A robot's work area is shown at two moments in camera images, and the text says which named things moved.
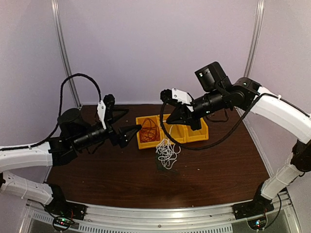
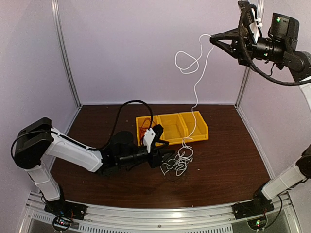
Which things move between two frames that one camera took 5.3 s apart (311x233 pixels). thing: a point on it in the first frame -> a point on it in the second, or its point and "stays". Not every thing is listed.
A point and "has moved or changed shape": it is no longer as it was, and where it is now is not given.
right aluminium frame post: [255, 39] stays
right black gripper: [183, 116] -> [234, 48]
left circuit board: [62, 223] stays
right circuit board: [257, 224] stays
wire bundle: [167, 151] has moved or changed shape
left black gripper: [117, 139] -> [157, 159]
